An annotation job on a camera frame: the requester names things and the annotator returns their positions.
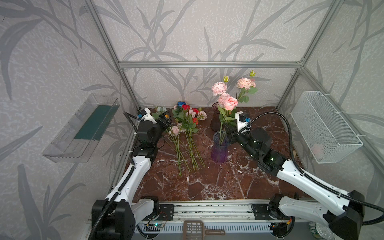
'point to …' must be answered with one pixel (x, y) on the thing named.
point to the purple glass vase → (220, 147)
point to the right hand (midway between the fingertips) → (228, 117)
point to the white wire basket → (329, 138)
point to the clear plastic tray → (78, 140)
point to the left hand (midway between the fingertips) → (170, 109)
